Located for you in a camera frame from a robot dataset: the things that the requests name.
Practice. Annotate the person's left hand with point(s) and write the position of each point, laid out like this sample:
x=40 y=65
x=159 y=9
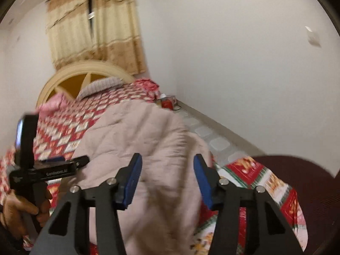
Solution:
x=16 y=207

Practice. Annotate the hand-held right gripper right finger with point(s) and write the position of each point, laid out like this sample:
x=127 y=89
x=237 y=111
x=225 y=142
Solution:
x=204 y=183

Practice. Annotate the red bear-print bedspread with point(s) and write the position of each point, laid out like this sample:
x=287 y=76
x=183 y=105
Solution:
x=61 y=135

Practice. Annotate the dark maroon cloth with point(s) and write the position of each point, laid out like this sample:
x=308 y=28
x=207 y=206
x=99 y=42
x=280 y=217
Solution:
x=313 y=196

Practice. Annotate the beige patterned curtain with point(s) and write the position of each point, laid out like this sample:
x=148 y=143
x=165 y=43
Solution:
x=119 y=32
x=69 y=32

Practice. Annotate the beige padded jacket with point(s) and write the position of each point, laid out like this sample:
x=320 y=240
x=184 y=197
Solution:
x=138 y=143

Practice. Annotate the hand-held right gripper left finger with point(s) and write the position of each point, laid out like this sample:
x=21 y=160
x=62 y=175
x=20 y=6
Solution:
x=131 y=183

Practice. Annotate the red box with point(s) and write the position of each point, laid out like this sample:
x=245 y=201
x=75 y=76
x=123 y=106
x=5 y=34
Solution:
x=167 y=103

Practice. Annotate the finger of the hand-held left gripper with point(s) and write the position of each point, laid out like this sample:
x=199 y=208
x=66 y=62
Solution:
x=69 y=160

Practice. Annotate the pink crumpled blanket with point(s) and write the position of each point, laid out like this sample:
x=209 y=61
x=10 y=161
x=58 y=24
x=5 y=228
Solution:
x=51 y=105

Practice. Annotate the striped pillow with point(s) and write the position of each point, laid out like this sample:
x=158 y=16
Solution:
x=102 y=85

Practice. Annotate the dark window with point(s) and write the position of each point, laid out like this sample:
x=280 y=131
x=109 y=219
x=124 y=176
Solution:
x=91 y=16

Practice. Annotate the cream arched headboard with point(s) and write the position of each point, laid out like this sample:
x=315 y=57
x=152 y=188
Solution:
x=66 y=74

